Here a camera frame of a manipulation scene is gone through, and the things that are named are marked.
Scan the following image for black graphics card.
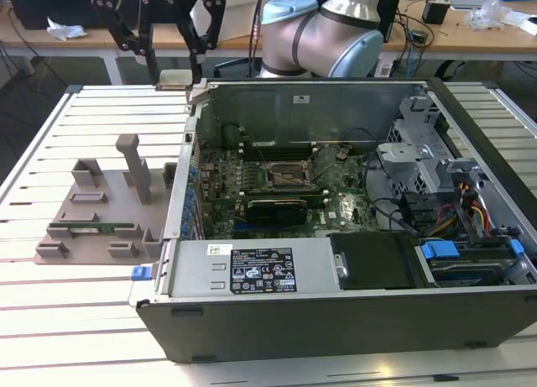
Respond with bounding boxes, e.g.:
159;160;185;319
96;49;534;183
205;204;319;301
246;197;310;227

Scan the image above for grey parts rack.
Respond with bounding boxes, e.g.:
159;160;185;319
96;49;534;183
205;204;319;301
32;133;180;265

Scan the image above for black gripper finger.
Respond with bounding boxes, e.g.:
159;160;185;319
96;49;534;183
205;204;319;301
91;0;157;76
175;0;227;85

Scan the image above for black monitor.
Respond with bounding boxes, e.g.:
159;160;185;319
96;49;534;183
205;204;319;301
8;0;123;30

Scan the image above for yellow red wire bundle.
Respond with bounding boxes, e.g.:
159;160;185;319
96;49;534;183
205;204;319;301
435;184;493;238

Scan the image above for CPU socket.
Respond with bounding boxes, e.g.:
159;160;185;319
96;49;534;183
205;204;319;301
262;160;318;191

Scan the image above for clear plastic bags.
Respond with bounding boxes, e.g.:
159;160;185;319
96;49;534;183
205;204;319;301
465;0;525;31

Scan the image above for hard disk in blue carrier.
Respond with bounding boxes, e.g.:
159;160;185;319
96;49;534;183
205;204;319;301
413;238;525;288

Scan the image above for silver metal drive cage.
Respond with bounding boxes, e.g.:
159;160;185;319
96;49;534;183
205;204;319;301
375;95;494;203

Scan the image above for small black box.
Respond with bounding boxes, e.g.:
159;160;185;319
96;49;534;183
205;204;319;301
421;0;451;26

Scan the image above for black plastic shroud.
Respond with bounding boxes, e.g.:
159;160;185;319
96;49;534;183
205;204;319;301
326;231;420;290

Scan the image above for green RAM stick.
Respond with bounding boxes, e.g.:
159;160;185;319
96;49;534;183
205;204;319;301
48;221;138;237

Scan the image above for black cable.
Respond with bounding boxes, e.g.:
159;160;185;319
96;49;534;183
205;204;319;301
347;128;406;233

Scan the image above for open black PC case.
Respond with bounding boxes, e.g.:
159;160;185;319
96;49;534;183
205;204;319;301
128;76;537;365

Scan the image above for wooden desk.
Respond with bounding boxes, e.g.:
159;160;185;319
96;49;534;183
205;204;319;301
379;0;537;63
0;13;265;86

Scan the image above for black RAM slot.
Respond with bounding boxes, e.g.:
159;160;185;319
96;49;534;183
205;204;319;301
242;154;316;162
242;150;316;157
242;146;315;154
241;185;327;193
242;142;315;149
242;189;329;198

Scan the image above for green motherboard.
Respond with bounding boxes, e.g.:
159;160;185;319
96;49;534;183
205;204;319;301
196;143;378;239

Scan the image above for metal socket cover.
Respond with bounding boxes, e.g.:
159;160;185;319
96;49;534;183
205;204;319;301
312;144;339;182

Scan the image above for crumpled white paper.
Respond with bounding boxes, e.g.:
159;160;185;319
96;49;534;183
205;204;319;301
45;16;88;42

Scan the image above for silver CPU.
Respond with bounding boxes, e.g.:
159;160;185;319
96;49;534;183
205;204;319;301
155;69;196;92

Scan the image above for grey power supply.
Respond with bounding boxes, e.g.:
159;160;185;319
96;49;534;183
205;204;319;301
167;238;335;299

